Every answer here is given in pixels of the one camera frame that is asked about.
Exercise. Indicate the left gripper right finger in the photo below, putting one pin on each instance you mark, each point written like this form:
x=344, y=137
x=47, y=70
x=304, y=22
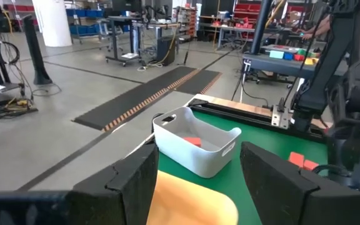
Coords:
x=277, y=193

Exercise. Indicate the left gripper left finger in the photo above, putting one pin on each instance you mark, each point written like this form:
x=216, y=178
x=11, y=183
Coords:
x=130, y=193

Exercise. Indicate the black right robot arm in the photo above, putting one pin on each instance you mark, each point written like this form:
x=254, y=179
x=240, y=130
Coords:
x=333, y=62

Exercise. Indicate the person's forearm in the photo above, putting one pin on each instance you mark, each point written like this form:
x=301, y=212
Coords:
x=319, y=28

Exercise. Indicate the green table mat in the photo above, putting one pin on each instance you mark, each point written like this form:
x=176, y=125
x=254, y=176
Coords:
x=261, y=137

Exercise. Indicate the grey plastic bin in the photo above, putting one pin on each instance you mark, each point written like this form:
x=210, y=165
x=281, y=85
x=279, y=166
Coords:
x=186, y=156

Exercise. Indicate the long black striped floor mat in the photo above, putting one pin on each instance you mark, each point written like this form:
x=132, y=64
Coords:
x=130, y=100

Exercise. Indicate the grey side table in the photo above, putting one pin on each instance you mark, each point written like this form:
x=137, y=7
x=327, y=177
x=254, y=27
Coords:
x=273, y=67

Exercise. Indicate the short black striped floor mat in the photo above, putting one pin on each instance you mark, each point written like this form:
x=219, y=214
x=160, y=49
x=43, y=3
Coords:
x=198, y=81

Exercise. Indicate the small yellow block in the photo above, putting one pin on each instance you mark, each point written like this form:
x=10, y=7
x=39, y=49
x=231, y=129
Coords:
x=310, y=61

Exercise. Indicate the small red block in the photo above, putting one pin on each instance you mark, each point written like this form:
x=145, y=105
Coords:
x=298, y=57

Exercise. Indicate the blue block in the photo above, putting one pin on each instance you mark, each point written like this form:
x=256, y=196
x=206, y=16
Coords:
x=288, y=56

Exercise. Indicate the cyan block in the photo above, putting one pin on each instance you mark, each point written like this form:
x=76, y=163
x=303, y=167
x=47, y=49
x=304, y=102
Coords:
x=276, y=54

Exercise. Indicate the green block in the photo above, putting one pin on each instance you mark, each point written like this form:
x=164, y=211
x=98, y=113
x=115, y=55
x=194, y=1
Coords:
x=302, y=51

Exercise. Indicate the black computer tower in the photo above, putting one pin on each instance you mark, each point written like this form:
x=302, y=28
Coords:
x=166, y=50

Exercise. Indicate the black rolling desk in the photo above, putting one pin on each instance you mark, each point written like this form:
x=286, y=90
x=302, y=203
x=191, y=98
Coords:
x=115, y=40

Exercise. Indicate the dark blue pole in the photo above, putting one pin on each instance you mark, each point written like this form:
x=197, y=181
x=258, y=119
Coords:
x=261, y=25

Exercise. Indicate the blue storage bins shelf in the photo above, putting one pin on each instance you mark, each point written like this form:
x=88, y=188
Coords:
x=86, y=13

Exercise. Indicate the white round column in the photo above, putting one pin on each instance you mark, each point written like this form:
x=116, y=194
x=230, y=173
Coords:
x=53, y=22

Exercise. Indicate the red bin rack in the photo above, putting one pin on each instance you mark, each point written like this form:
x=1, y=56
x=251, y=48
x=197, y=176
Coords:
x=247, y=7

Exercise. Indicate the grey metal bracket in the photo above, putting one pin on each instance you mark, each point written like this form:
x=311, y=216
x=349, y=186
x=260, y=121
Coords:
x=280, y=118

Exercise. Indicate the black table frame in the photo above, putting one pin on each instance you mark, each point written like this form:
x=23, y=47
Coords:
x=245, y=117

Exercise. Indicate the black floor stand post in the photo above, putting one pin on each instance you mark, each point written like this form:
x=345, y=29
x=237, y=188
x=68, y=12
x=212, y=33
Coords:
x=36, y=56

